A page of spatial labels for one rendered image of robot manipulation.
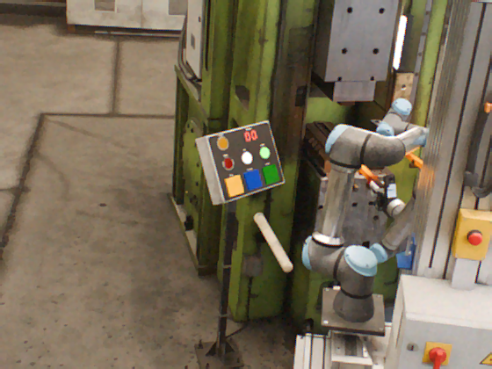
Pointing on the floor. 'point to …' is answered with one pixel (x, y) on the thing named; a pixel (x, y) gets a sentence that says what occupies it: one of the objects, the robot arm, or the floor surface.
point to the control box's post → (226, 271)
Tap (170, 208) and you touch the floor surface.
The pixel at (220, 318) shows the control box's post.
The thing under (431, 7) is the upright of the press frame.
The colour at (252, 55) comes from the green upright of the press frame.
